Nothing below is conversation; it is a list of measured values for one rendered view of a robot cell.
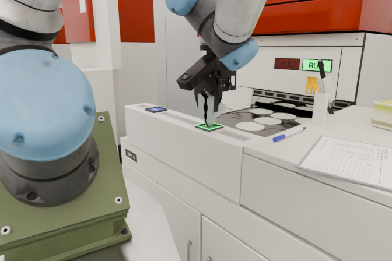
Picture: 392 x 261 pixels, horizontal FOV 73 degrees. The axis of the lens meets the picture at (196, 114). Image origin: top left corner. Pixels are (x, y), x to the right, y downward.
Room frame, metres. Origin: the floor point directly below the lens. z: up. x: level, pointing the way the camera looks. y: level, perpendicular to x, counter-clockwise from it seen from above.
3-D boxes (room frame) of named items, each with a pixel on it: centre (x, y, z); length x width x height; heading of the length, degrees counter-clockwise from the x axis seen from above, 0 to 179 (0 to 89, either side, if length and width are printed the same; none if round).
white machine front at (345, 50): (1.26, -0.31, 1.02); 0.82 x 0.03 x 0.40; 41
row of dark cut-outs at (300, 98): (1.12, -0.42, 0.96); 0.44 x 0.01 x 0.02; 41
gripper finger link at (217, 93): (0.66, -0.04, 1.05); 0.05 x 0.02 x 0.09; 41
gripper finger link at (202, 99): (0.70, -0.04, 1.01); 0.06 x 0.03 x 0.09; 131
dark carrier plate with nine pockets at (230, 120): (0.97, -0.27, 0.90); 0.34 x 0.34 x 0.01; 41
